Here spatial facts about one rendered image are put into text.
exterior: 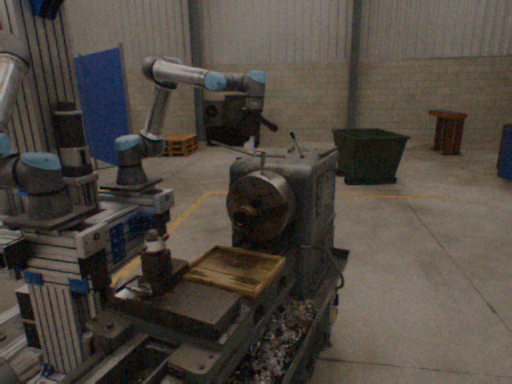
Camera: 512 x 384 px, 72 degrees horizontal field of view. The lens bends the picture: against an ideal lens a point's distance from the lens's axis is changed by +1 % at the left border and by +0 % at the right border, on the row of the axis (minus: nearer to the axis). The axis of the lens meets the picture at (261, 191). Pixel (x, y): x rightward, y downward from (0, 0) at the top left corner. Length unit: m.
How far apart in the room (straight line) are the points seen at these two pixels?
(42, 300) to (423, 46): 11.23
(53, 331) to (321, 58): 10.49
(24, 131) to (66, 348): 1.06
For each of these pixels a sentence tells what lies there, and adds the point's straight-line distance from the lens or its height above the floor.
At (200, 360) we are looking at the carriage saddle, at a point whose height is 0.90.
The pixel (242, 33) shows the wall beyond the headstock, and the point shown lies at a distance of 11.82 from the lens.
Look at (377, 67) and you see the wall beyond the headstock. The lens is 11.59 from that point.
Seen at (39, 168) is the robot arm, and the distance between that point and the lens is 1.47.
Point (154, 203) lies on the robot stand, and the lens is 1.80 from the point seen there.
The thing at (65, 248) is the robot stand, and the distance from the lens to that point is 1.48.
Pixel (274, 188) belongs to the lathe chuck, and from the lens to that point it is 1.54.
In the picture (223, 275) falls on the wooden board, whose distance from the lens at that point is 1.47.
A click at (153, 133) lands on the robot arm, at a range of 1.90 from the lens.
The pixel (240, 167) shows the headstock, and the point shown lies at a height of 1.23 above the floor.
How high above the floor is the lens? 1.60
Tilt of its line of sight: 16 degrees down
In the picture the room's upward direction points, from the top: 1 degrees counter-clockwise
